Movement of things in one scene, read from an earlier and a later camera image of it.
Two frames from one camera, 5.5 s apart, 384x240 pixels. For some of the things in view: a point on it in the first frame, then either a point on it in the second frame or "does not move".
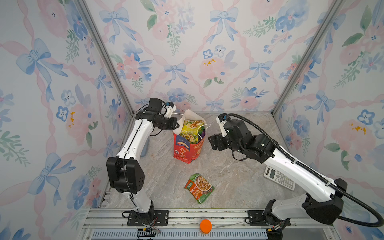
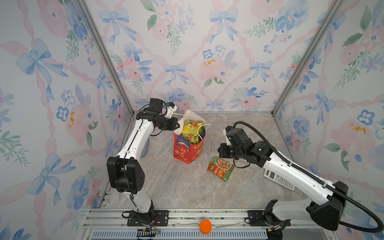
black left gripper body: [168, 124] does not move
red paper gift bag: [182, 150] does not move
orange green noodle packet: [199, 187] -> [221, 167]
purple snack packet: [201, 132] does not move
